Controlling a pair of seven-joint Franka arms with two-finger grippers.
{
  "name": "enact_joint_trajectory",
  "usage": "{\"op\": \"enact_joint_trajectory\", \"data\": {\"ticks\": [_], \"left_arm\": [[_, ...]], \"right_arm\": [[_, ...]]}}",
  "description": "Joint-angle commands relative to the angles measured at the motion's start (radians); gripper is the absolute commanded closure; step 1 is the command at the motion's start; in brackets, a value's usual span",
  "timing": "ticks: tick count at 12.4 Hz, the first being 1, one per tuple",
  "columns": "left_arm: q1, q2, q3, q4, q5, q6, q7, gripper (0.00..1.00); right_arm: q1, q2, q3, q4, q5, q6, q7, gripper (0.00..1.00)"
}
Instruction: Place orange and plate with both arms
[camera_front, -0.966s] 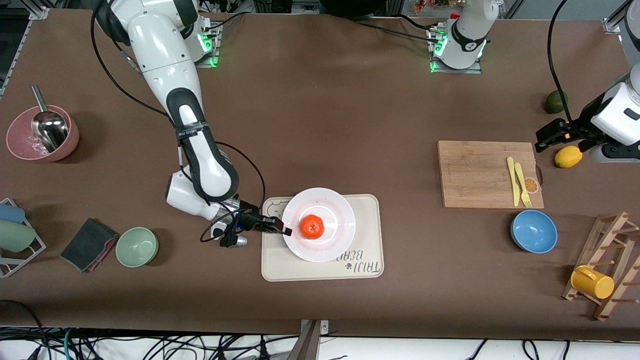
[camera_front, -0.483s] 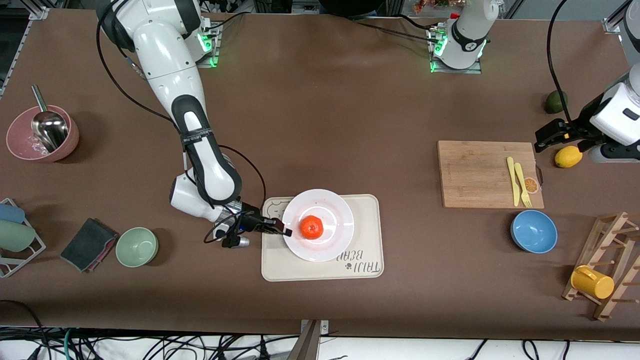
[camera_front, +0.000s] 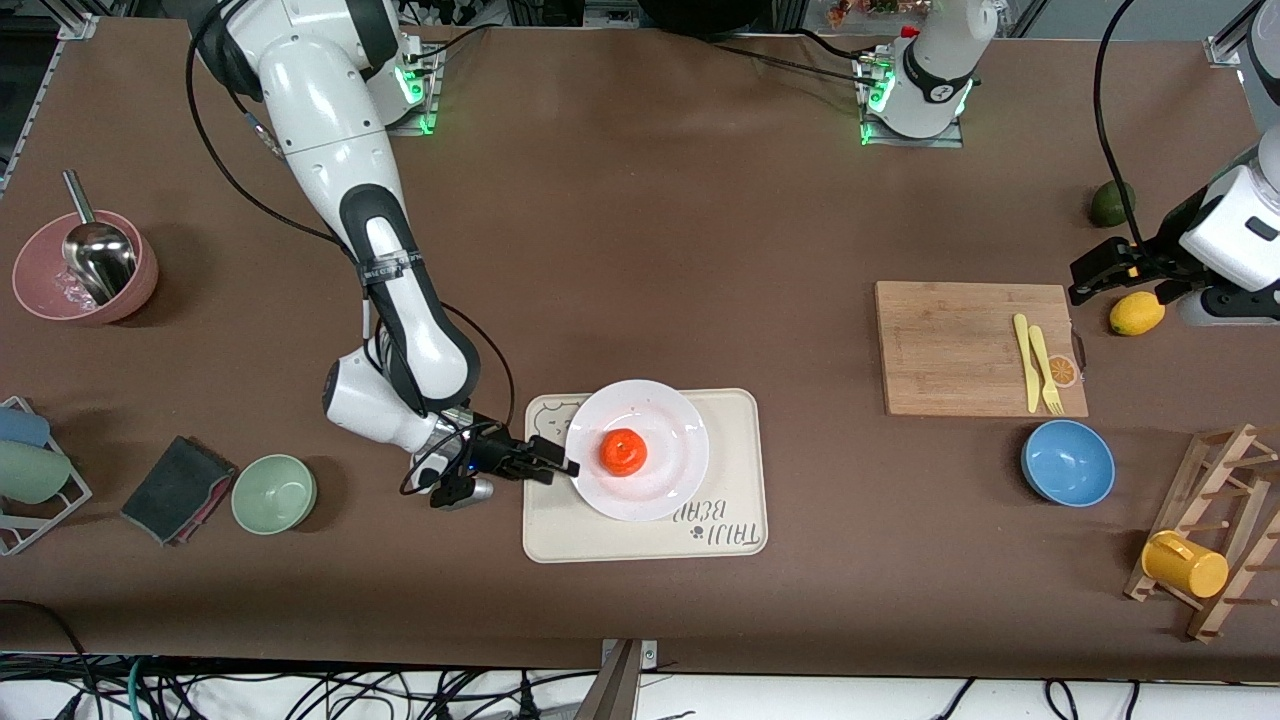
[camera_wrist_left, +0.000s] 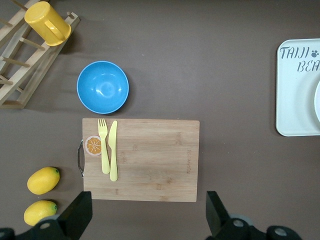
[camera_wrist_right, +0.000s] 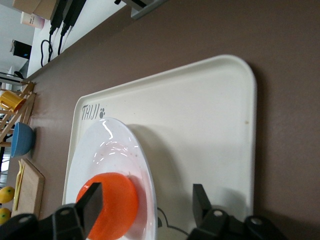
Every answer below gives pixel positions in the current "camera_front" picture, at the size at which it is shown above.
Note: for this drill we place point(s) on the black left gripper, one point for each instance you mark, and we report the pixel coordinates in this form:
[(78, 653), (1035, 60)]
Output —
[(1158, 250)]

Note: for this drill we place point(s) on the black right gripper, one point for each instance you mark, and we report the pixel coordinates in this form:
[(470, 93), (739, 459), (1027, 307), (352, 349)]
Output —
[(493, 452)]

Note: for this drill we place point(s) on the orange mandarin fruit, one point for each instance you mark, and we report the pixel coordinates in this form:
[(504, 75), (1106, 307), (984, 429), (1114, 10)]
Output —
[(623, 452)]

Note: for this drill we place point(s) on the white round plate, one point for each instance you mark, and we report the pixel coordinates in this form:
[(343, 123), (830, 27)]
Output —
[(670, 420)]

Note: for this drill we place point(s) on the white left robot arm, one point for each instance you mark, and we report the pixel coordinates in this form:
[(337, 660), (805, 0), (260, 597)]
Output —
[(930, 70)]

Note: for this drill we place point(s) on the dark green avocado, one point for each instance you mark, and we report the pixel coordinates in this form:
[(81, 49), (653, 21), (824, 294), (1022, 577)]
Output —
[(1110, 205)]

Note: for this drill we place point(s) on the orange slice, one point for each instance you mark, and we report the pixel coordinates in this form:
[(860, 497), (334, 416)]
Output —
[(1065, 372)]

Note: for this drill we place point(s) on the yellow plastic fork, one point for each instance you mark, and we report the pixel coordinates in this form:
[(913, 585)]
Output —
[(1044, 365)]

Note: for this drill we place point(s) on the yellow plastic knife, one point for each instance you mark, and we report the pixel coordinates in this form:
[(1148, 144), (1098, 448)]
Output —
[(1027, 365)]

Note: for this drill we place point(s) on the bamboo cutting board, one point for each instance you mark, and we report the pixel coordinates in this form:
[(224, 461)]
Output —
[(950, 350)]

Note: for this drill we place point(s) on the cream tray with bear print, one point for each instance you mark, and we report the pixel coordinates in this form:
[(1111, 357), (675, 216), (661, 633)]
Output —
[(735, 440)]

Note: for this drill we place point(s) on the blue bowl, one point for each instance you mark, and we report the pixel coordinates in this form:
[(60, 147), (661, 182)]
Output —
[(1068, 463)]

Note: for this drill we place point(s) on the wooden mug rack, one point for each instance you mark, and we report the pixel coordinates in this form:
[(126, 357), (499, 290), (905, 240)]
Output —
[(1220, 470)]

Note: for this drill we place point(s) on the pale green bowl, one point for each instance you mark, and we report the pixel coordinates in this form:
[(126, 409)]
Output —
[(273, 494)]

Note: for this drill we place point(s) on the yellow mug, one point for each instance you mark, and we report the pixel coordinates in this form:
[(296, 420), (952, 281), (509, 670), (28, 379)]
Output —
[(1185, 565)]

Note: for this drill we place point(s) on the pink folded cloth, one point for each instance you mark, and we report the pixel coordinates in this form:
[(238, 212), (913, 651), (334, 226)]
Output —
[(213, 508)]

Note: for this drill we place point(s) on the dark grey folded cloth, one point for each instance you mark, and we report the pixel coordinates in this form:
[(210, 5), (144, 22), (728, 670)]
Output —
[(170, 490)]

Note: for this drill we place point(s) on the metal scoop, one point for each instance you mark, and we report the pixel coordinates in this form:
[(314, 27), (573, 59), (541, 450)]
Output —
[(100, 260)]

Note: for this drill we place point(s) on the pale green cup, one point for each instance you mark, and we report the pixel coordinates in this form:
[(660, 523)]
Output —
[(30, 472)]

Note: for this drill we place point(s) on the light blue cup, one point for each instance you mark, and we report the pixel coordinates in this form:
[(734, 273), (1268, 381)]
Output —
[(20, 427)]

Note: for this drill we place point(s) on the pink bowl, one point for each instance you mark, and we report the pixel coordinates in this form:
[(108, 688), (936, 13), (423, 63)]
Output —
[(40, 270)]

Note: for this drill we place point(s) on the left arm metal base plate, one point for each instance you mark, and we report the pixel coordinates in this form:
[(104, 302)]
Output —
[(950, 140)]

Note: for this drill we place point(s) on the aluminium profile post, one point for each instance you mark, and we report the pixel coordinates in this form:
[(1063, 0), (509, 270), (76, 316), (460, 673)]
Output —
[(622, 685)]

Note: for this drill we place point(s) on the metal table corner bracket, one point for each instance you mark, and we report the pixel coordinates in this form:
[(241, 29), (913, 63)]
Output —
[(78, 27), (1222, 52)]

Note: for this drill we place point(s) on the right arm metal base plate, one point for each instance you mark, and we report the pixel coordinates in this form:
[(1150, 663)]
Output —
[(428, 105)]

